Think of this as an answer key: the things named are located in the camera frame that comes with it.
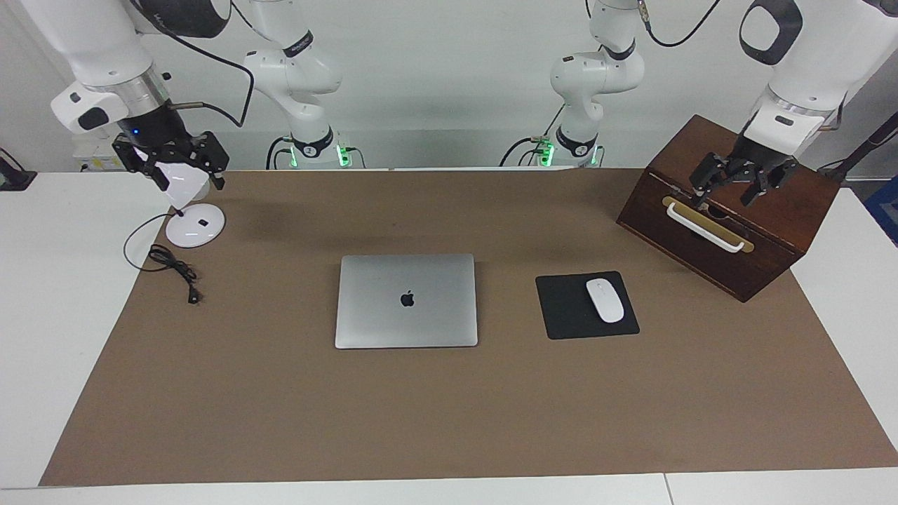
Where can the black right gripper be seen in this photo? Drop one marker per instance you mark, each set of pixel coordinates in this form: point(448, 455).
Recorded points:
point(158, 130)

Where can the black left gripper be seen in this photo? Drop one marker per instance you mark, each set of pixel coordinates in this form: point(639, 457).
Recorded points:
point(758, 158)

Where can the silver grey laptop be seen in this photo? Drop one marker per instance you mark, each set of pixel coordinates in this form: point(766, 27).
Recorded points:
point(393, 322)

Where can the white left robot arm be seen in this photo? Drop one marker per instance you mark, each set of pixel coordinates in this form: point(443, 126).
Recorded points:
point(596, 70)

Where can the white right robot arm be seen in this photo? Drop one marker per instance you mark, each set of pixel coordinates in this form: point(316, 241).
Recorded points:
point(91, 42)

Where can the dark brown wooden box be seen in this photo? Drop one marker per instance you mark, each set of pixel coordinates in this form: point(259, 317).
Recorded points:
point(772, 217)

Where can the white desk lamp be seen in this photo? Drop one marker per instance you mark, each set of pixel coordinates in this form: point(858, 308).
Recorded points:
point(193, 228)

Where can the white background box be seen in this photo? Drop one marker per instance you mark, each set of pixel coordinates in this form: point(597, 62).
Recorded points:
point(95, 151)

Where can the black background rod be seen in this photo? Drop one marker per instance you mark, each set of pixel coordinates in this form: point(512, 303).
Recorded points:
point(866, 147)

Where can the blue background object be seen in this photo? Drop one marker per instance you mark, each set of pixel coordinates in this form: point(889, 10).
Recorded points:
point(885, 210)

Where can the black background stand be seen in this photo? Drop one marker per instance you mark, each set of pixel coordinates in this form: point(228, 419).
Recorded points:
point(14, 179)

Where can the white computer mouse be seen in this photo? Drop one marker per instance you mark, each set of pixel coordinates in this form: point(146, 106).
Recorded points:
point(605, 301)

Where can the black mouse pad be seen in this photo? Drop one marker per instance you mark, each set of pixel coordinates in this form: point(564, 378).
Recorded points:
point(561, 308)

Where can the brown table mat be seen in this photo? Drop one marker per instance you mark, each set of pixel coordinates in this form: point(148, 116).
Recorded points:
point(421, 421)

